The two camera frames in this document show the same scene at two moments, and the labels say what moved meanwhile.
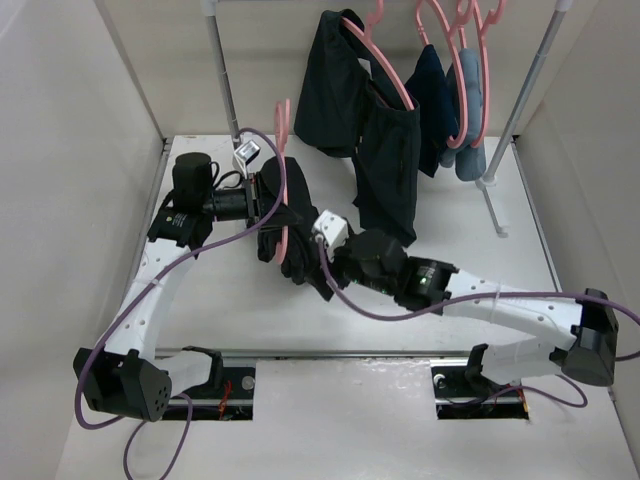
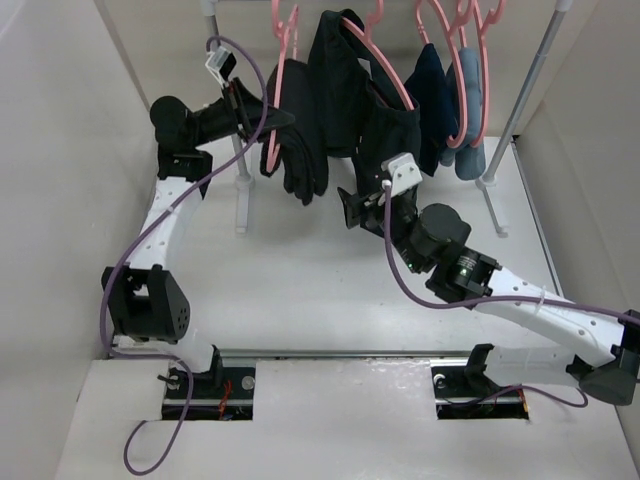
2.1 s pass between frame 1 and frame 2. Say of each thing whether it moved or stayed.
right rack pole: stayed
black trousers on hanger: stayed
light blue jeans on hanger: stayed
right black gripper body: moved
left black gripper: moved
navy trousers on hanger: stayed
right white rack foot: stayed
